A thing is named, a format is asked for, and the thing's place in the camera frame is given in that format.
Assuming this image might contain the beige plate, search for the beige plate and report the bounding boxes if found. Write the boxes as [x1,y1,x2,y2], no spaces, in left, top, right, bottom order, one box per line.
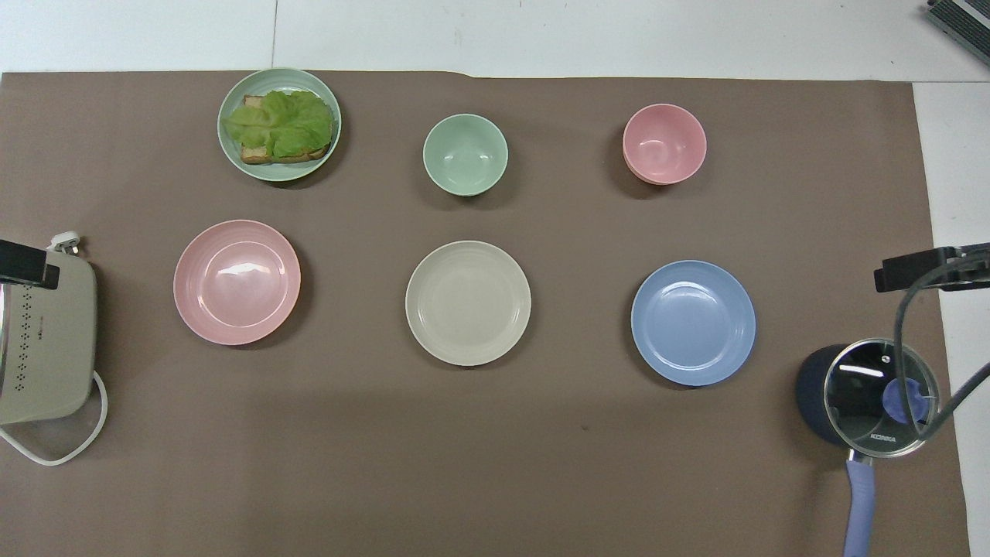
[405,240,533,367]

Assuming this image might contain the green bowl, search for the green bowl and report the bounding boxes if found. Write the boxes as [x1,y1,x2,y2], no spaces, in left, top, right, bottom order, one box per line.
[422,113,510,197]

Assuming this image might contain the blue plate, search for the blue plate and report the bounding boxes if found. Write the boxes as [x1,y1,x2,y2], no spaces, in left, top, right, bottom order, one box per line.
[630,259,757,388]

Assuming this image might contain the pink bowl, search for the pink bowl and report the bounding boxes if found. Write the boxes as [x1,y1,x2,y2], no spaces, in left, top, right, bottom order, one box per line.
[622,103,708,186]

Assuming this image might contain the pink plate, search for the pink plate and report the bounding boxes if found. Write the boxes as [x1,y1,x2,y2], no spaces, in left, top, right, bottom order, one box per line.
[172,219,302,347]

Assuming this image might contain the green lettuce leaf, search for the green lettuce leaf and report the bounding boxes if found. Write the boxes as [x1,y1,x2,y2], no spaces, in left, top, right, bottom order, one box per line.
[222,89,336,159]

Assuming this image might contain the toast slice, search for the toast slice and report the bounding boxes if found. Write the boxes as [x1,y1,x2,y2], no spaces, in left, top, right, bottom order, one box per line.
[240,94,334,166]

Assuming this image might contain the green plate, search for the green plate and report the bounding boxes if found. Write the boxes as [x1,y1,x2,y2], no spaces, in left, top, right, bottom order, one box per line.
[217,67,343,183]

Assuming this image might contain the glass pot lid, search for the glass pot lid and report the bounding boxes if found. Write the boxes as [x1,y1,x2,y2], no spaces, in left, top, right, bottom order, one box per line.
[823,337,942,459]

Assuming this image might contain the beige electric appliance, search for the beige electric appliance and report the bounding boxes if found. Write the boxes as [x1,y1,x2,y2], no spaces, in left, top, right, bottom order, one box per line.
[0,251,98,425]

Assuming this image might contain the grey ribbed device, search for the grey ribbed device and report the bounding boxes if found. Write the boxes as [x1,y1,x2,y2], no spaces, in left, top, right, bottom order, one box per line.
[926,0,990,46]

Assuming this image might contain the dark blue pot, lilac handle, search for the dark blue pot, lilac handle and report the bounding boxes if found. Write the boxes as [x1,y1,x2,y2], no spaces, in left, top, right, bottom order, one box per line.
[796,343,879,557]

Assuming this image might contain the black cable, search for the black cable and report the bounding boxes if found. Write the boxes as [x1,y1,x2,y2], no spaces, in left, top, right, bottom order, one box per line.
[893,255,990,442]

